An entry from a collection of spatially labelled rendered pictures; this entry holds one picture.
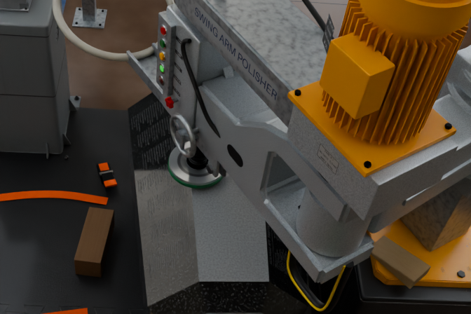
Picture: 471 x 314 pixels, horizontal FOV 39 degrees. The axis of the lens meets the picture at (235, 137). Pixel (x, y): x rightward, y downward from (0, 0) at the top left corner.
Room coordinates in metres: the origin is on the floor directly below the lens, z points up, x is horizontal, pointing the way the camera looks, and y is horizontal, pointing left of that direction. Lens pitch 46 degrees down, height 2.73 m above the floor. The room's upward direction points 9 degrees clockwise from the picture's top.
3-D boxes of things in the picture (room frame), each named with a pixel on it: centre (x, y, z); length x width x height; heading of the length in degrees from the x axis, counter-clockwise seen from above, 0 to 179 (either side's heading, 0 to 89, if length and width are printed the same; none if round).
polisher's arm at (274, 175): (1.35, -0.12, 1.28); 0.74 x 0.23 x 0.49; 40
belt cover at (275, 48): (1.39, -0.10, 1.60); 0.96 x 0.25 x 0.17; 40
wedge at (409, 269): (1.40, -0.63, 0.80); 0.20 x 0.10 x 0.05; 49
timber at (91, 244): (1.75, 0.57, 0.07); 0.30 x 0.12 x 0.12; 2
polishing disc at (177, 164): (1.66, 0.12, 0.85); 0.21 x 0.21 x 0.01
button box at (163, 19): (1.64, 0.26, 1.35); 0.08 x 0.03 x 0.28; 40
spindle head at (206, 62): (1.60, 0.07, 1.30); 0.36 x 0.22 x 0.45; 40
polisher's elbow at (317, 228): (1.15, -0.30, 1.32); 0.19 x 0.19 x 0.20
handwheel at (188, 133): (1.49, 0.14, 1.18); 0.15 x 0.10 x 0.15; 40
